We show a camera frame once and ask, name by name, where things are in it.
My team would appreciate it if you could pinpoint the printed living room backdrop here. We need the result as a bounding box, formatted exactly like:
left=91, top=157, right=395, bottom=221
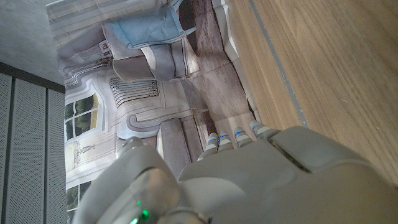
left=46, top=0, right=261, bottom=224

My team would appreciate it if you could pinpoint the grey five-finger left hand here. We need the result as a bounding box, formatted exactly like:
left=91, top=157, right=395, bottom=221
left=70, top=120, right=398, bottom=224

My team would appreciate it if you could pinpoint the grey perforated partition panel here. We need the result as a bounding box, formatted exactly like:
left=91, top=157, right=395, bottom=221
left=0, top=62, right=68, bottom=224

